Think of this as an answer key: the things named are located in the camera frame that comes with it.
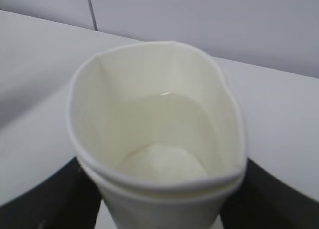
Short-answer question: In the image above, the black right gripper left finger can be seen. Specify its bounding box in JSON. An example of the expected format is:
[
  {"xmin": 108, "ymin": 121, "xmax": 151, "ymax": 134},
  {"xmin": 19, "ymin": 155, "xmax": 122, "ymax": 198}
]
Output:
[{"xmin": 0, "ymin": 158, "xmax": 102, "ymax": 229}]

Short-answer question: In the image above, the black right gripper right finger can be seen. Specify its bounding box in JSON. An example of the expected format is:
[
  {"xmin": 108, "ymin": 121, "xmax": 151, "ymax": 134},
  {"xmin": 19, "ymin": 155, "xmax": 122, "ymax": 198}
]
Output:
[{"xmin": 220, "ymin": 160, "xmax": 319, "ymax": 229}]

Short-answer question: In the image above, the white paper cup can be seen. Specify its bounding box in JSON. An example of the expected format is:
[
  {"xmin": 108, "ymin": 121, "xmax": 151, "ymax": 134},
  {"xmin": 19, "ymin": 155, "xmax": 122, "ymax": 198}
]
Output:
[{"xmin": 66, "ymin": 41, "xmax": 247, "ymax": 229}]

